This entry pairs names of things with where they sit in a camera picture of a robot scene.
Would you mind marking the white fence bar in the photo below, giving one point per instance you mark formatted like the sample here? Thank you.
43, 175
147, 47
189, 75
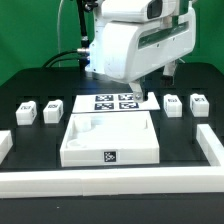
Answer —
5, 143
111, 182
210, 145

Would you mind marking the white right fence bar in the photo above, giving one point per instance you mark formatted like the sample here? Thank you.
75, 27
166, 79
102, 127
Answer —
210, 145

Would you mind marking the white front fence bar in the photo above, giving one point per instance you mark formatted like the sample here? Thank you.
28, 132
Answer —
111, 182

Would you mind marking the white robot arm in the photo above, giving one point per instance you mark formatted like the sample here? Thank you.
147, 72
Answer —
131, 12

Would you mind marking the white left fence bar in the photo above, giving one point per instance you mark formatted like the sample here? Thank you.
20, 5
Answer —
5, 143

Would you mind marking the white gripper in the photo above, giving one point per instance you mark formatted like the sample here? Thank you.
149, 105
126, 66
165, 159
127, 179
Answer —
134, 50

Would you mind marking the white marker sheet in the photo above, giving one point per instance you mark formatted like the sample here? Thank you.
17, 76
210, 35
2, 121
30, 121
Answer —
113, 103

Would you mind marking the white square tabletop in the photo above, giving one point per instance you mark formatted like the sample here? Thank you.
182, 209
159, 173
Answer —
111, 138

